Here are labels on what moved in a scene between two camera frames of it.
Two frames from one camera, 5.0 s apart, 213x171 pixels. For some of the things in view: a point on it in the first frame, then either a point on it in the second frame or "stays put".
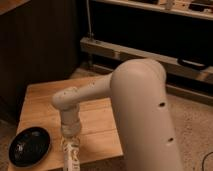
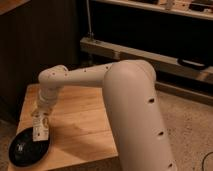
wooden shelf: x=194 y=8 stays put
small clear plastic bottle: x=71 y=153 -> x=40 y=126
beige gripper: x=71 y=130 -> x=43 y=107
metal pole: x=89 y=17 stays put
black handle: x=192 y=64 stays put
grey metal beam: x=172 y=66 stays put
